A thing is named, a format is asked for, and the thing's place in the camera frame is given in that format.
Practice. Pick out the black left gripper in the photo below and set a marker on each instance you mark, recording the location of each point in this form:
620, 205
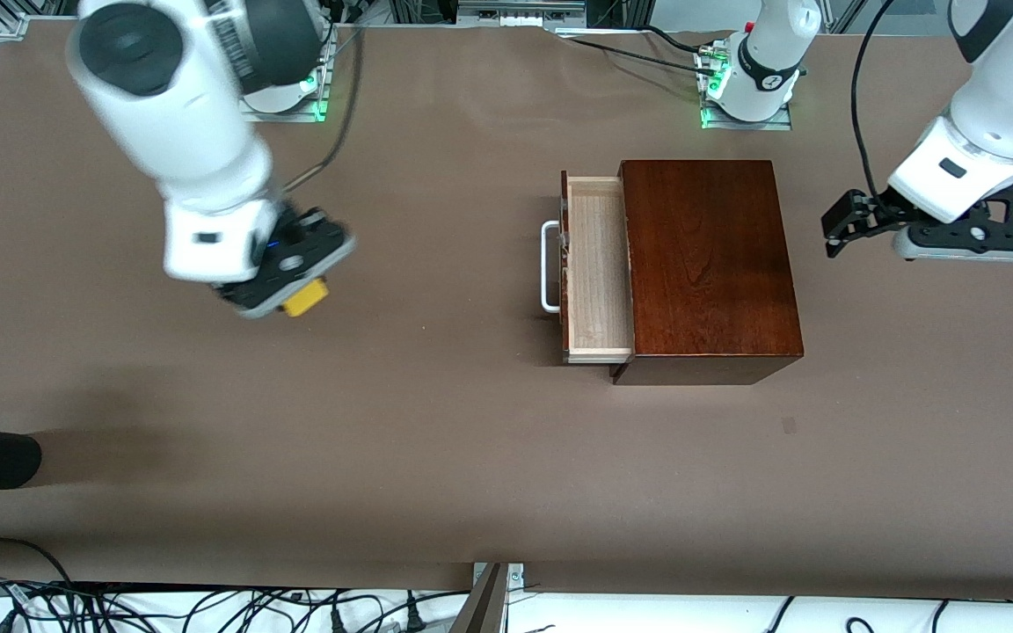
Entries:
878, 216

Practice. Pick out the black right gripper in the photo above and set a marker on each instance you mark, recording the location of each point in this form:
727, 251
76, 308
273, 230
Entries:
306, 230

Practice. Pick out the yellow cube block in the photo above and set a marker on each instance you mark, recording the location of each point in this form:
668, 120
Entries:
306, 301

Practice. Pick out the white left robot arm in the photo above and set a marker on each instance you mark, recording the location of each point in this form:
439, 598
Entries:
999, 105

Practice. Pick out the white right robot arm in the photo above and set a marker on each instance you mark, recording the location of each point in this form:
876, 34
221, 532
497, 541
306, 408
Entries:
172, 114

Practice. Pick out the dark brown wooden cabinet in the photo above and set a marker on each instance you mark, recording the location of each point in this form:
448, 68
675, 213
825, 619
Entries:
709, 264

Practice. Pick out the brown table cover sheet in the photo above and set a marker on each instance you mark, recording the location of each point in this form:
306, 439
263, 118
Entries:
471, 440

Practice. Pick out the grey equipment box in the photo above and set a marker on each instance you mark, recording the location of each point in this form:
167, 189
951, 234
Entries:
520, 10

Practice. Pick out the black power plug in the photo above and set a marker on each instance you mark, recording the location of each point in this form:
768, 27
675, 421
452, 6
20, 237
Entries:
338, 620
415, 617

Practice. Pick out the dark metal beam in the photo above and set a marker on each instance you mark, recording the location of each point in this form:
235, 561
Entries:
482, 607

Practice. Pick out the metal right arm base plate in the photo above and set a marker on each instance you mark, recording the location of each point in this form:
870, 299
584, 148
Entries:
295, 116

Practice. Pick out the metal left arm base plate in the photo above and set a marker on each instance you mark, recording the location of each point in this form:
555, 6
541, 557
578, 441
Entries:
717, 123

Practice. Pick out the silver metal bracket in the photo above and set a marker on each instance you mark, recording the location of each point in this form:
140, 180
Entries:
515, 576

